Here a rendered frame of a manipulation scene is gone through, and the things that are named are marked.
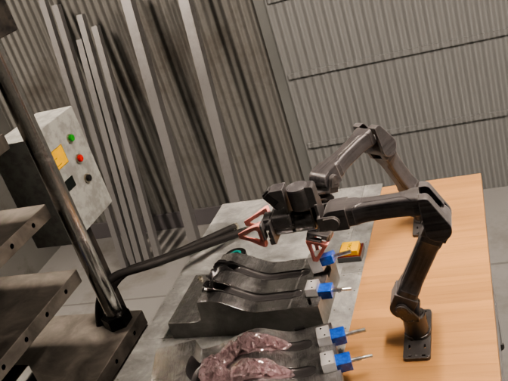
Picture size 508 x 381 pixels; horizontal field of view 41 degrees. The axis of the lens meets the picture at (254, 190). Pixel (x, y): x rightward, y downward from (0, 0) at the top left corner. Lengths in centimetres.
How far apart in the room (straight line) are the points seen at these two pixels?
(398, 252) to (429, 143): 187
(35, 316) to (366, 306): 99
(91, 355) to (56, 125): 78
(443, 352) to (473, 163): 239
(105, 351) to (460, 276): 115
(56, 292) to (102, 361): 27
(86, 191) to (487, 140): 241
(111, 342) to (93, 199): 53
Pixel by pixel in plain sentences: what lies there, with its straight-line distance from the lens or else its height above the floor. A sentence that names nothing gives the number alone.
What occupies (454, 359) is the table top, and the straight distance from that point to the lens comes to 183.
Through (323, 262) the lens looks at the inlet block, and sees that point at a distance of 206.
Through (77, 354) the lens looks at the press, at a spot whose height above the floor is 79.
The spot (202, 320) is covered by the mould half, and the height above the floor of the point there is 87.
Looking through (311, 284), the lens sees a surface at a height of 92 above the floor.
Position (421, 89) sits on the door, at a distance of 394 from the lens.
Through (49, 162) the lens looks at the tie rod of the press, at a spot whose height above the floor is 142.
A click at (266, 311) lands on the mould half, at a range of 201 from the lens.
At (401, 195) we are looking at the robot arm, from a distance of 167.
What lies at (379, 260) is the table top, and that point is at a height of 80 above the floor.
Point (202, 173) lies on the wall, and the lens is 448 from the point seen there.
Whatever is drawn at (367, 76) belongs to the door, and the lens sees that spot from 393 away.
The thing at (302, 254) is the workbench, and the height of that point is 80.
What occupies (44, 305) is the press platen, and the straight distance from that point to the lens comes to 219.
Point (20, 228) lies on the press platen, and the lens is 212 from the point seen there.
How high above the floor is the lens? 201
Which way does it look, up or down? 24 degrees down
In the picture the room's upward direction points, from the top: 18 degrees counter-clockwise
